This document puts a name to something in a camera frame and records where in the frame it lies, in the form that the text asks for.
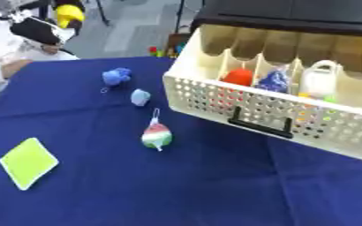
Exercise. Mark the person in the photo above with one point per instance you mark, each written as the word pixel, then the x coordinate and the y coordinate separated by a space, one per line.
pixel 14 50

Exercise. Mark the blue crumpled toy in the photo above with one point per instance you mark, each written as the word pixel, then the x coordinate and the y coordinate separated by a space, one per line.
pixel 274 81

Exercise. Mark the red white green plush toy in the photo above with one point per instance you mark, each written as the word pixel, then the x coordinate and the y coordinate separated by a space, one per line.
pixel 156 136

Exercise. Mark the yellow and black object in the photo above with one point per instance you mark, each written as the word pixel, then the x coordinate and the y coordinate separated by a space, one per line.
pixel 68 14

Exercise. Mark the pale blue soft toy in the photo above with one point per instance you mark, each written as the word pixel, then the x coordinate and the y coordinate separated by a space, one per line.
pixel 140 97

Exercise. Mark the white plastic jug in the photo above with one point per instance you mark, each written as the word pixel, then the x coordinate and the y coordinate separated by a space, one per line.
pixel 319 80

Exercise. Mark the box of colourful toys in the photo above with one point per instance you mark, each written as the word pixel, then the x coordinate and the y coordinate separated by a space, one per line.
pixel 168 47

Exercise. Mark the pale compartment drawer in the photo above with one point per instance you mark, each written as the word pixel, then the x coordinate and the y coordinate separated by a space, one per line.
pixel 271 103

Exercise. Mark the red soft toy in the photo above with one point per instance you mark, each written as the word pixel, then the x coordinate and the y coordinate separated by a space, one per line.
pixel 238 77

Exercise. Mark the black cabinet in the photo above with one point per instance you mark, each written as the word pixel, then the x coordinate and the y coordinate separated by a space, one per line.
pixel 292 14

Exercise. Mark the black tripod leg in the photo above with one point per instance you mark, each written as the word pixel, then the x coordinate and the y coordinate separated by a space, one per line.
pixel 180 14

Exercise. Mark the yellow-green square pad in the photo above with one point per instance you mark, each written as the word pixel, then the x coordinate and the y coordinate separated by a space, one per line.
pixel 28 163

